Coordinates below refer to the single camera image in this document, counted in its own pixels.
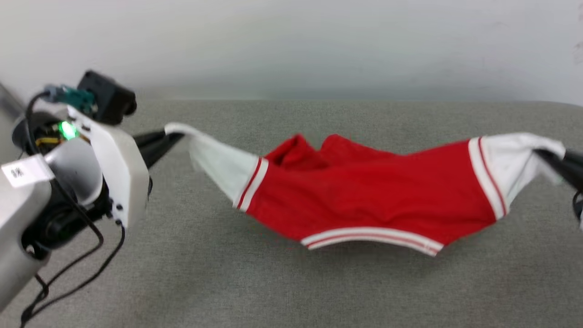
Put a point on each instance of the red and white garment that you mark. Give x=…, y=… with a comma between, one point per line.
x=364, y=191

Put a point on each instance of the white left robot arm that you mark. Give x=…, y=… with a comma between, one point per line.
x=18, y=214

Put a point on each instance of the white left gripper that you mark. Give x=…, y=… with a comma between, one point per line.
x=123, y=168

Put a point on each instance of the grey fabric sofa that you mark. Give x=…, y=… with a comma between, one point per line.
x=291, y=282

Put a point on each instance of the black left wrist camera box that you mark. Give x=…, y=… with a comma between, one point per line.
x=107, y=98

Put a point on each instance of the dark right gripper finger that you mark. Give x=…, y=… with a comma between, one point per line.
x=567, y=171
x=576, y=159

